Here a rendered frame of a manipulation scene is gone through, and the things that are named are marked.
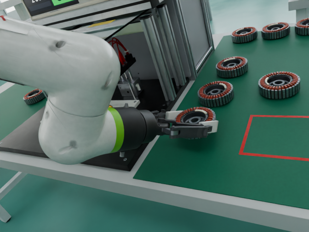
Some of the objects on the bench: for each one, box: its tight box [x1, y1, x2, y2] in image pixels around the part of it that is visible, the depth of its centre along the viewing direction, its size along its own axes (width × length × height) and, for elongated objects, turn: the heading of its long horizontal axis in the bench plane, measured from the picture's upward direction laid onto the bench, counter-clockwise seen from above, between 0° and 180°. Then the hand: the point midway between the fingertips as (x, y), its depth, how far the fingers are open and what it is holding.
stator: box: [197, 81, 234, 107], centre depth 85 cm, size 11×11×4 cm
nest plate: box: [109, 100, 140, 108], centre depth 93 cm, size 15×15×1 cm
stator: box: [216, 56, 248, 78], centre depth 97 cm, size 11×11×4 cm
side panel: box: [173, 0, 215, 81], centre depth 103 cm, size 28×3×32 cm, turn 178°
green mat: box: [133, 26, 309, 209], centre depth 83 cm, size 94×61×1 cm, turn 178°
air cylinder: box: [117, 77, 143, 96], centre depth 102 cm, size 5×8×6 cm
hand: (194, 121), depth 71 cm, fingers closed on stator, 11 cm apart
